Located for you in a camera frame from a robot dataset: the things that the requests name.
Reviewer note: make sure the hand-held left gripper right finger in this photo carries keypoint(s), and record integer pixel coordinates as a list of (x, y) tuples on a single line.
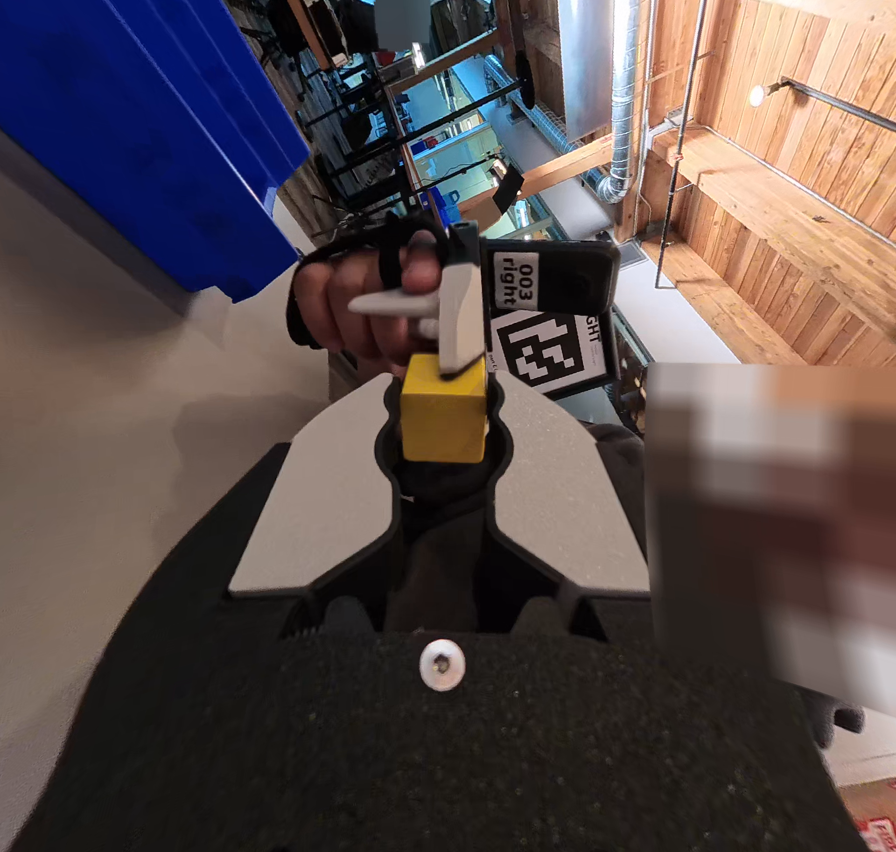
[(574, 502)]

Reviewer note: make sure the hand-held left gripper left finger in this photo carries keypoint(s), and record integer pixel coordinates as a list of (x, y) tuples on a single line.
[(315, 502)]

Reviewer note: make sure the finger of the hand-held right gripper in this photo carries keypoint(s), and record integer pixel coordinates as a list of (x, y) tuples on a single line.
[(459, 320)]

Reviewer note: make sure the yellow wooden cube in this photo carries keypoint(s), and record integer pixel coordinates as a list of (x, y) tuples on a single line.
[(444, 411)]

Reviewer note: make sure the blue plastic bin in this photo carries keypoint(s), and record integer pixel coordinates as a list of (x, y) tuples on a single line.
[(126, 96)]

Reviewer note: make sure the person's right hand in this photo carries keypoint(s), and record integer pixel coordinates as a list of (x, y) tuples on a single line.
[(350, 299)]

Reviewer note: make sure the silver ventilation duct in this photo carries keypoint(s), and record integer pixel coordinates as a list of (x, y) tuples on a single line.
[(623, 75)]

